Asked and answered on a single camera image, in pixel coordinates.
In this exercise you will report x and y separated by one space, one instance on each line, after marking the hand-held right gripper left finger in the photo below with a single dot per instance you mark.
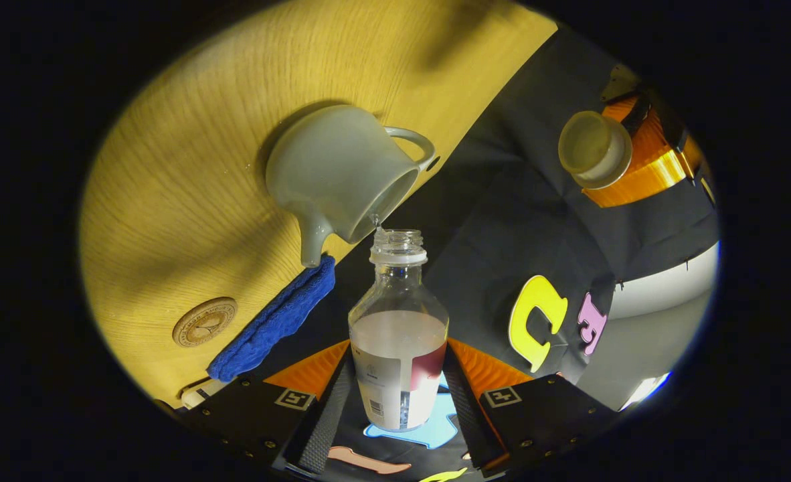
332 415

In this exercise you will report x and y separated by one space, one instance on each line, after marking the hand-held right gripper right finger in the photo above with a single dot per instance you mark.
466 415

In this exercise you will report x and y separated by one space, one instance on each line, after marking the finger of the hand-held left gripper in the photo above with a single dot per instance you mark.
643 171
620 107

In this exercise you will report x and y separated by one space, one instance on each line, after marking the white teacup lid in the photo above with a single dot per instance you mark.
589 147

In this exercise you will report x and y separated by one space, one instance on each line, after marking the clear plastic water bottle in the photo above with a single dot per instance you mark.
395 348

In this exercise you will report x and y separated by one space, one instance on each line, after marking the round wooden coaster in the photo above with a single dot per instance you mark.
205 323

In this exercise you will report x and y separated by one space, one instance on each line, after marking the blue towel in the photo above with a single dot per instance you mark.
268 328

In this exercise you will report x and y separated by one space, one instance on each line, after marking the ceiling light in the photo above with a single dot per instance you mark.
646 389

